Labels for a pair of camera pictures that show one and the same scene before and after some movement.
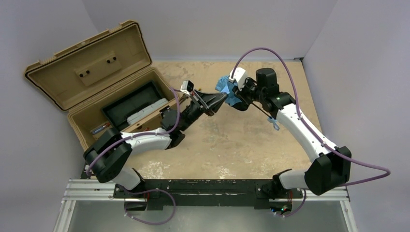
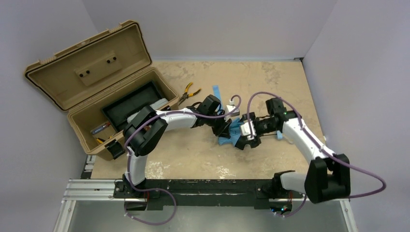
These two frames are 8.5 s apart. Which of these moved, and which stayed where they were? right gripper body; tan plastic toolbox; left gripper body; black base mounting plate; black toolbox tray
Moved: left gripper body; right gripper body
Stayed: black base mounting plate; black toolbox tray; tan plastic toolbox
